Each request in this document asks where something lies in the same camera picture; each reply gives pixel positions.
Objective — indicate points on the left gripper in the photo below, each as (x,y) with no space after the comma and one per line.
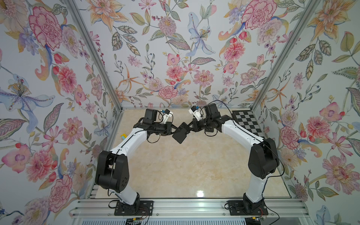
(168,127)

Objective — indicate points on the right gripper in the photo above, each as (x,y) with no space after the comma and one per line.
(196,126)

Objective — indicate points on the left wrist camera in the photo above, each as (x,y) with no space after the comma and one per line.
(167,116)

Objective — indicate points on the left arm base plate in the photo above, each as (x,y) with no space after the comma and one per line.
(141,208)

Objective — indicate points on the black white chessboard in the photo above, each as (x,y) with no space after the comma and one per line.
(247,120)

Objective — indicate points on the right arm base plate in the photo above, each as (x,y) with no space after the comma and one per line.
(247,208)

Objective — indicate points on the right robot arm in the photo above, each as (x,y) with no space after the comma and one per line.
(263,157)

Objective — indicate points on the aluminium front rail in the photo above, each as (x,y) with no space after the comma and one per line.
(190,208)

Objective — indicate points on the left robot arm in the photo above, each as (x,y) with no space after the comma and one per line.
(112,171)

